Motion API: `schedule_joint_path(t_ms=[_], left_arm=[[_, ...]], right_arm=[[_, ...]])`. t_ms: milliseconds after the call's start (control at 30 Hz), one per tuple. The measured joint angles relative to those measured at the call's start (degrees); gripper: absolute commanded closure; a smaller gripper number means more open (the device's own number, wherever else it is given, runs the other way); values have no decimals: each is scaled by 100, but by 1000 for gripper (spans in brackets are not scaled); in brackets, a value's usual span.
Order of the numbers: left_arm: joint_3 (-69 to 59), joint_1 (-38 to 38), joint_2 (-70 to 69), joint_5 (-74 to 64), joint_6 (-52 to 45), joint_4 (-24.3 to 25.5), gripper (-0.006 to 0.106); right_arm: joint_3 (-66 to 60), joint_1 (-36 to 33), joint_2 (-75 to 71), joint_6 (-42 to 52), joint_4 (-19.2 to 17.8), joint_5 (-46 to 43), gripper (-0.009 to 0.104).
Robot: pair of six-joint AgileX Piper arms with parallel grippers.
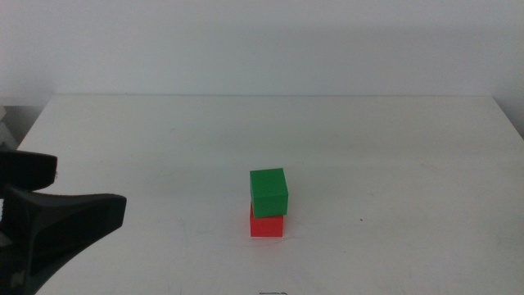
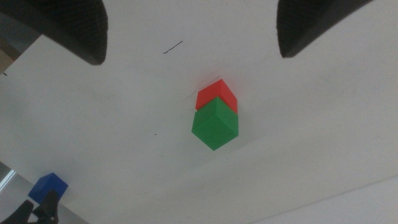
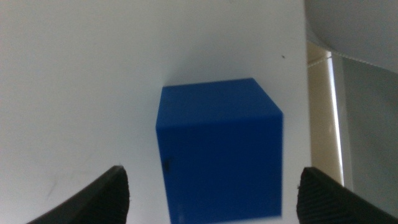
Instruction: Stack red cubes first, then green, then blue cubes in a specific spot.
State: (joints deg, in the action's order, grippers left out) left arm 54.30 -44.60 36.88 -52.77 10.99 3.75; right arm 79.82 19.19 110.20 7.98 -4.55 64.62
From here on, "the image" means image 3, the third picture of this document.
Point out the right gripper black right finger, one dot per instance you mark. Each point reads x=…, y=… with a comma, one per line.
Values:
x=323, y=202

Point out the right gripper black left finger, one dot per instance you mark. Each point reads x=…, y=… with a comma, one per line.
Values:
x=102, y=202

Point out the blue cube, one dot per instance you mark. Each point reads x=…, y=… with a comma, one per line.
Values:
x=220, y=149

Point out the grey fabric with white seam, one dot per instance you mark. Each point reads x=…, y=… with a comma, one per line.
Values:
x=357, y=25

